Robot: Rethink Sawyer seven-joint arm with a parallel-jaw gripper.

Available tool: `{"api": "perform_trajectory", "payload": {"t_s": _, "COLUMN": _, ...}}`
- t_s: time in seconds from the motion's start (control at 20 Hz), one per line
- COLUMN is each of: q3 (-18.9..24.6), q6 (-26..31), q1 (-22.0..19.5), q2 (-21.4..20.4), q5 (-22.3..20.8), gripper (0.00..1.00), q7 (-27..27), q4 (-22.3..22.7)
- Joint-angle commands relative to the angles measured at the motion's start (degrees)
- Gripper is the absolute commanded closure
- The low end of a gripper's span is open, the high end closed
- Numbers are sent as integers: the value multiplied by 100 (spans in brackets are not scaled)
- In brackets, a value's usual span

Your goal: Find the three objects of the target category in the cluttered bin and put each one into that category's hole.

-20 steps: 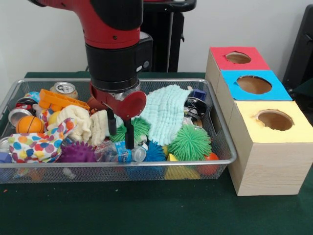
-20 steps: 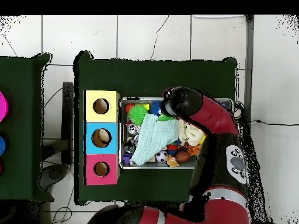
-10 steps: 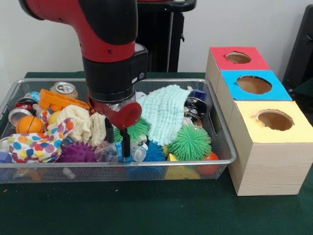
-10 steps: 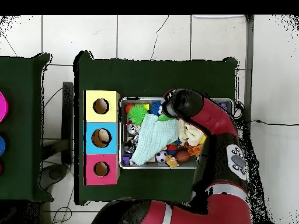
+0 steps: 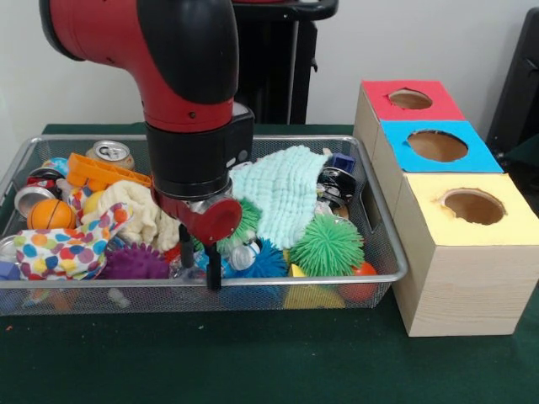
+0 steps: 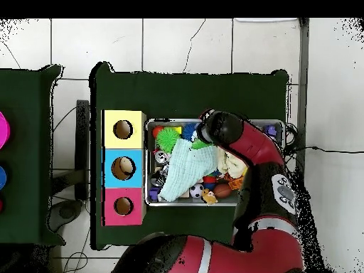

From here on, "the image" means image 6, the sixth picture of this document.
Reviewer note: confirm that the pink round object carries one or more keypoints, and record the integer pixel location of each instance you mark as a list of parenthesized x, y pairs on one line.
[(3, 131)]

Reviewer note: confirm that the green spiky ball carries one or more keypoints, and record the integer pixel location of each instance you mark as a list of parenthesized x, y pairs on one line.
[(200, 145), (168, 140)]

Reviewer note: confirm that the blue spiky ball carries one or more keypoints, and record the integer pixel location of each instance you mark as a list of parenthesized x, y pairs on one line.
[(188, 131)]

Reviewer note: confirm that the wooden box with three holes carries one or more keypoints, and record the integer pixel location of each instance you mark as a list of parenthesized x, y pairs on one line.
[(109, 156)]

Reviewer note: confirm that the cream cloth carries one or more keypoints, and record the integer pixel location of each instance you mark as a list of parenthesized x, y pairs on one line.
[(230, 165)]

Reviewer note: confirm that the small brown football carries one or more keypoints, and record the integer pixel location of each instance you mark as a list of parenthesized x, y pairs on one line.
[(222, 190)]

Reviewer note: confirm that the blue round object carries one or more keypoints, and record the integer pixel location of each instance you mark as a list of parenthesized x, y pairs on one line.
[(2, 177)]

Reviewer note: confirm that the mint green cloth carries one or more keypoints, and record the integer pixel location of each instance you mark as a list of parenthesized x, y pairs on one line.
[(185, 168)]

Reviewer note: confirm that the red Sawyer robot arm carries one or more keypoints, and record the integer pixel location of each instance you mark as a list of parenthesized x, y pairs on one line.
[(256, 148)]

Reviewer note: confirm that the small soccer ball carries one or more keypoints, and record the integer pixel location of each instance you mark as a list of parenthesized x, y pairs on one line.
[(197, 191)]

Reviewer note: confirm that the side table with green cloth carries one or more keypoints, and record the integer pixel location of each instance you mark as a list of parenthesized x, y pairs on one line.
[(28, 142)]

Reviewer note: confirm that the dark green tablecloth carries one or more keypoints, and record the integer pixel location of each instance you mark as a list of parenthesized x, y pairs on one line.
[(187, 96)]

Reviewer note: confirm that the black upright panel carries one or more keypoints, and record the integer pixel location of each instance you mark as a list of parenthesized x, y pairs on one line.
[(83, 148)]

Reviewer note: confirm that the brown monkey plush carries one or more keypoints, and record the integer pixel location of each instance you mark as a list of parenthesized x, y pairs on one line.
[(209, 197)]

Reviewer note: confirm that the orange plastic toy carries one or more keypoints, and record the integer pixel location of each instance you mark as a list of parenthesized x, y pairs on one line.
[(235, 184)]

